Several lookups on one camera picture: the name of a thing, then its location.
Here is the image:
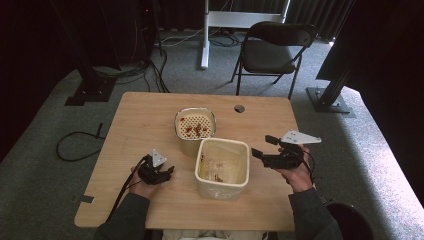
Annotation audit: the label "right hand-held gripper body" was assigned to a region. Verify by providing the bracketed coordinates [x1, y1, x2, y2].
[262, 130, 323, 171]

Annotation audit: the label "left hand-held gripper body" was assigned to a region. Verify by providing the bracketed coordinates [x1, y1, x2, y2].
[137, 148, 168, 186]

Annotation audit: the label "cream square bin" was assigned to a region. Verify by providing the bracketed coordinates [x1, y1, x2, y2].
[193, 137, 251, 201]

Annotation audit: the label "person's left hand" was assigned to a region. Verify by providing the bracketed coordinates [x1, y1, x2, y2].
[127, 165, 162, 201]

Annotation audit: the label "person's right hand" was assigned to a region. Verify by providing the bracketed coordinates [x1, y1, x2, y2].
[275, 144, 315, 194]

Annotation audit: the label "red food scraps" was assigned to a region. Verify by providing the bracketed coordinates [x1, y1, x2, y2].
[179, 117, 204, 138]

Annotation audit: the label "cream container with perforated strainer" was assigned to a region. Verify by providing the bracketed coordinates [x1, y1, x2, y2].
[173, 106, 217, 158]

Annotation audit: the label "black metal stand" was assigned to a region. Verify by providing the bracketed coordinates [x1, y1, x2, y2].
[305, 0, 357, 118]
[49, 0, 117, 107]

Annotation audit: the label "grey tape strip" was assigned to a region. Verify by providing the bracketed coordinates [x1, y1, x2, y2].
[72, 194, 95, 204]

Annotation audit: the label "black folding chair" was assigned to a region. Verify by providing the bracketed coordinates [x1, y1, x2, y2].
[230, 21, 319, 101]

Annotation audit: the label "black round bin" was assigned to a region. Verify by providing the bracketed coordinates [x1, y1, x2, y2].
[325, 202, 375, 240]

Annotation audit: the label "dark curtain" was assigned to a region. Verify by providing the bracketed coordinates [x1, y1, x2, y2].
[286, 0, 354, 43]

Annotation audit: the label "right hand-held gripper black cable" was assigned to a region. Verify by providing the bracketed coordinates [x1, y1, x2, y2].
[300, 149, 317, 185]

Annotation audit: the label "hand-held gripper black cable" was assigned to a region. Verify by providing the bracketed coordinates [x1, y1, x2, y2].
[300, 149, 317, 185]
[105, 155, 148, 224]

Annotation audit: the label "left hand-held gripper black cable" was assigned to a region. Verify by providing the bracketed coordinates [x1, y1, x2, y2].
[105, 155, 148, 224]

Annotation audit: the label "black cable loop on floor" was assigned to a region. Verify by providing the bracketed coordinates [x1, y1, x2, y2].
[55, 122, 106, 163]

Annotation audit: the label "bundle of floor cables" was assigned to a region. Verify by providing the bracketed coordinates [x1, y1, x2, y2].
[93, 28, 243, 94]

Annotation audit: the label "white desk frame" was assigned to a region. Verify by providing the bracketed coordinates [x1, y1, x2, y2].
[199, 0, 292, 71]

